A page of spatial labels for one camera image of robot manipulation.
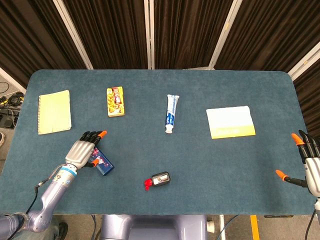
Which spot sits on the yellow floor tape strip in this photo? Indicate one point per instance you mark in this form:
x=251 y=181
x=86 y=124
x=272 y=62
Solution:
x=254 y=227

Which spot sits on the blue grey box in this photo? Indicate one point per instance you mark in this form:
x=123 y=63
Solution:
x=105 y=165

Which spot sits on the purple robot torso base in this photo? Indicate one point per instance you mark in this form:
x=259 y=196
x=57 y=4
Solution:
x=155 y=227

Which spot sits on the white yellow folded cloth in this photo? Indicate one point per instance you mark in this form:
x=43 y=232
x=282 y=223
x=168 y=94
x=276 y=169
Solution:
x=230 y=121

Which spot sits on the yellow red snack box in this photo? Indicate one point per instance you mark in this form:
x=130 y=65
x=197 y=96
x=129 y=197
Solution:
x=115 y=102

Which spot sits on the teal table mat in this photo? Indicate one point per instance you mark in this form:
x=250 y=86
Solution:
x=200 y=162

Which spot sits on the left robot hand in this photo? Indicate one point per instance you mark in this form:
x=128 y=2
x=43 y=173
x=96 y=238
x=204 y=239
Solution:
x=80 y=152

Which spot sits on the black foot pedal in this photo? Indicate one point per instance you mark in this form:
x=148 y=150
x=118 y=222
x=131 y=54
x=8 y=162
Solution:
x=7 y=120

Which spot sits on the white frame post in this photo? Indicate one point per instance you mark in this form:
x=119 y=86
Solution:
x=149 y=37
x=305 y=61
x=75 y=37
x=223 y=37

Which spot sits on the white blue toothpaste tube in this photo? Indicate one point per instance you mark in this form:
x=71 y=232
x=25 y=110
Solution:
x=171 y=112

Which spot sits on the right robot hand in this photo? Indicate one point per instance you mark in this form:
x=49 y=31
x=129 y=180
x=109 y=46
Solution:
x=313 y=172

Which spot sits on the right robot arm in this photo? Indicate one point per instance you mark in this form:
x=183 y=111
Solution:
x=317 y=206

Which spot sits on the dark brown curtain panel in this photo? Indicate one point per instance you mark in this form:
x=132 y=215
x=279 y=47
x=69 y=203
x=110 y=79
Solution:
x=310 y=100
x=112 y=32
x=187 y=32
x=270 y=32
x=30 y=37

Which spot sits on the black bottle red cap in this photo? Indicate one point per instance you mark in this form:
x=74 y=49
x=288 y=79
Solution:
x=161 y=178

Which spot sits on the black shoe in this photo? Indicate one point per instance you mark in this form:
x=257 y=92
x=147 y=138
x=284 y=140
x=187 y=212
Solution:
x=63 y=231

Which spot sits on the pale yellow spiral notebook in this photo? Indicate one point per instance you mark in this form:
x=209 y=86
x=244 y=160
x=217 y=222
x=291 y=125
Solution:
x=55 y=112

